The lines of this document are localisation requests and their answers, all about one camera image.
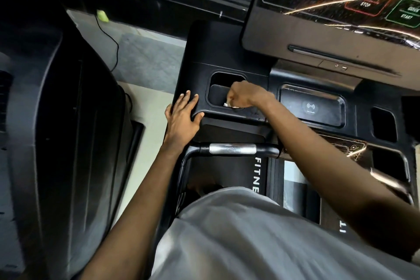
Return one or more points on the person's left forearm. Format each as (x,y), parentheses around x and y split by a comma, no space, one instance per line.
(131,224)

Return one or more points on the person's right forearm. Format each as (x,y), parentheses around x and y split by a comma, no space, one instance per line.
(341,171)

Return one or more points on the small white wipe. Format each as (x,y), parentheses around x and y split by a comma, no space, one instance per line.
(227,104)

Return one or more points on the black treadmill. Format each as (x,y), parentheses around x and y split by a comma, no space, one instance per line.
(295,93)

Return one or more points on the person's left hand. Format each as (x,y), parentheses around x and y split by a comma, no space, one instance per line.
(180,122)

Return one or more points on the black stair climber machine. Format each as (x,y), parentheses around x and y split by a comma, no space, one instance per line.
(59,152)

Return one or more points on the yellow-green plug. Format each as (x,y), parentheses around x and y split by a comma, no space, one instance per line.
(102,16)

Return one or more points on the person's right hand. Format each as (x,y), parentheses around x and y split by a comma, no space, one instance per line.
(248,95)

